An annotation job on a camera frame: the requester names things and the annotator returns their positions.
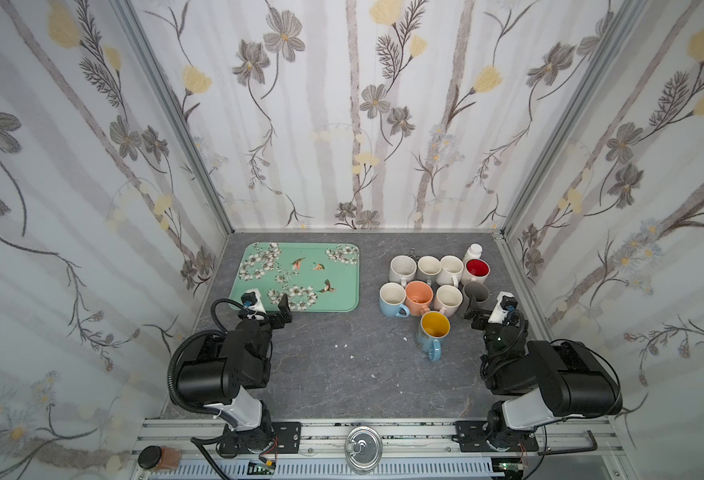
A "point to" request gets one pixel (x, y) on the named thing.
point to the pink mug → (448, 299)
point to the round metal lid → (363, 449)
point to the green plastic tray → (316, 277)
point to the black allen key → (593, 447)
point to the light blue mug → (391, 300)
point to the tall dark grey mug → (477, 290)
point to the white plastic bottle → (474, 251)
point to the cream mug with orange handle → (418, 297)
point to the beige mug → (402, 269)
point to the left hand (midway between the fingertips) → (265, 289)
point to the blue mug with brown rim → (434, 327)
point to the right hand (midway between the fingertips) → (485, 292)
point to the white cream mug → (451, 272)
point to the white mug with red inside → (475, 270)
